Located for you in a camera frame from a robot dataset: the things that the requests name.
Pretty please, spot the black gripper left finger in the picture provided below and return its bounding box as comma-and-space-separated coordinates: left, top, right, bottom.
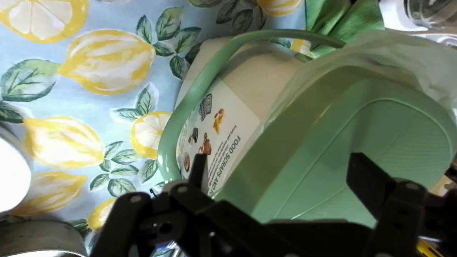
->
188, 155, 206, 193

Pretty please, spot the green bin liner bag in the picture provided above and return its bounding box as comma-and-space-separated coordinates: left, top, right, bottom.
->
346, 32, 457, 112

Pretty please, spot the lemon print tablecloth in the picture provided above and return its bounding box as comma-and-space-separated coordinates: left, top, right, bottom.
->
0, 0, 311, 257

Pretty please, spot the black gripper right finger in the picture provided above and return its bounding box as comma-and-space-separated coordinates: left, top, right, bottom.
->
345, 153, 395, 219

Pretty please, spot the white coffee maker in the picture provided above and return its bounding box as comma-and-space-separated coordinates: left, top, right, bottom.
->
0, 127, 31, 213

